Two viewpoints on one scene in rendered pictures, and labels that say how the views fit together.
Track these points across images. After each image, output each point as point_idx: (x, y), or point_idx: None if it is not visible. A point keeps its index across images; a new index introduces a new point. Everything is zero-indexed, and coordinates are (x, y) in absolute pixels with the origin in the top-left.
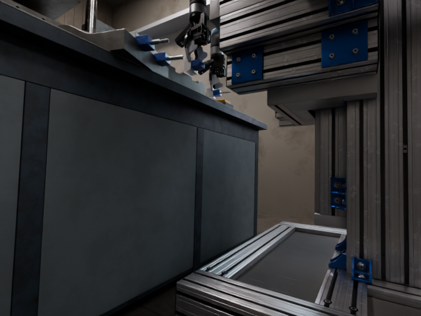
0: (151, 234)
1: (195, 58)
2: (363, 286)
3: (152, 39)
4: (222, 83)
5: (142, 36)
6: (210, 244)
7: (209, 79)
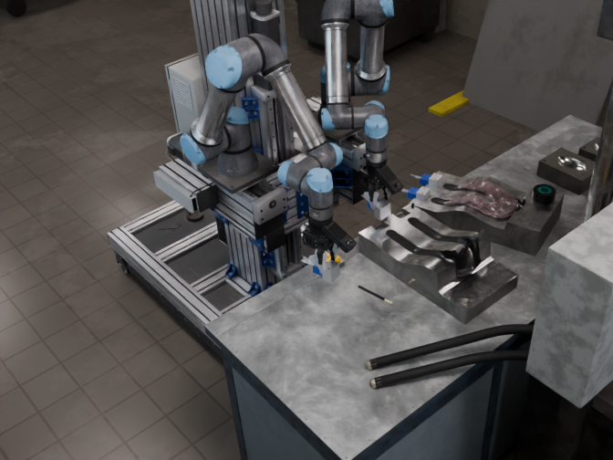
0: None
1: (377, 201)
2: (308, 259)
3: (421, 176)
4: (310, 256)
5: (428, 174)
6: None
7: (337, 247)
